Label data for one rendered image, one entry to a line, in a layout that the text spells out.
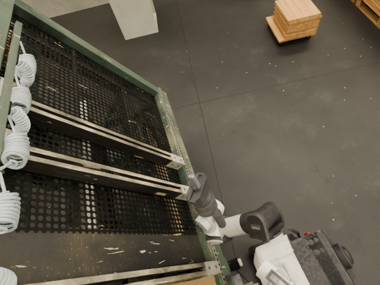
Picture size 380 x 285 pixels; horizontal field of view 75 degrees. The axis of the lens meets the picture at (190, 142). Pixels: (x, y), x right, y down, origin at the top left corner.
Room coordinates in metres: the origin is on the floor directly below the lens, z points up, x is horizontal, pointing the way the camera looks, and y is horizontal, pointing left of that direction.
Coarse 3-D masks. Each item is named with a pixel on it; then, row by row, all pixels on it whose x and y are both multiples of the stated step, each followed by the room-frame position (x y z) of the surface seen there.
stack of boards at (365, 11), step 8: (352, 0) 3.18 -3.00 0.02; (360, 0) 3.02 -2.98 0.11; (368, 0) 2.85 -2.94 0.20; (376, 0) 2.70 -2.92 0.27; (360, 8) 2.95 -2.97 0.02; (368, 8) 2.89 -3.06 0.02; (376, 8) 2.64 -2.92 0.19; (368, 16) 2.74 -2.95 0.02; (376, 16) 2.68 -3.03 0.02; (376, 24) 2.54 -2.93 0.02
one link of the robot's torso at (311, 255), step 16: (272, 240) 0.15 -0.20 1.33; (288, 240) 0.12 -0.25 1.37; (304, 240) 0.11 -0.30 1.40; (320, 240) 0.09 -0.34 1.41; (256, 256) 0.11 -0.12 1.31; (272, 256) 0.09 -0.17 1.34; (288, 256) 0.07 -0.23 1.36; (304, 256) 0.06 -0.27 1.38; (320, 256) 0.04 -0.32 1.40; (336, 256) 0.03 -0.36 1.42; (288, 272) 0.03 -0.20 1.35; (304, 272) 0.01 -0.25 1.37; (320, 272) 0.00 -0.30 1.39; (336, 272) -0.01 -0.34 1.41
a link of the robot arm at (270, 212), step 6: (264, 204) 0.30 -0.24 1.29; (270, 204) 0.29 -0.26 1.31; (252, 210) 0.29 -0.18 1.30; (258, 210) 0.27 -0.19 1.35; (264, 210) 0.26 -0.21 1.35; (270, 210) 0.26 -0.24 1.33; (276, 210) 0.25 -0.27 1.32; (240, 216) 0.29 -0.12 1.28; (246, 216) 0.27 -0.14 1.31; (264, 216) 0.24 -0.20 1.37; (270, 216) 0.23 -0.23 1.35; (276, 216) 0.23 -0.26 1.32; (240, 222) 0.26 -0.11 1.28; (270, 222) 0.21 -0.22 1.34; (276, 222) 0.21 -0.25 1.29; (246, 228) 0.23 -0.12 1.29
